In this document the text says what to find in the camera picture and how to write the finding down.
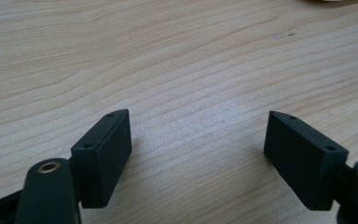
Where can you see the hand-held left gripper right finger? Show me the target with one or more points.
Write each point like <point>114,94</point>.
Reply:
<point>304,158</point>

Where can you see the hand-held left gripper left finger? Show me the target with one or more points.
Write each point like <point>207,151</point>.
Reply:
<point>104,158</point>

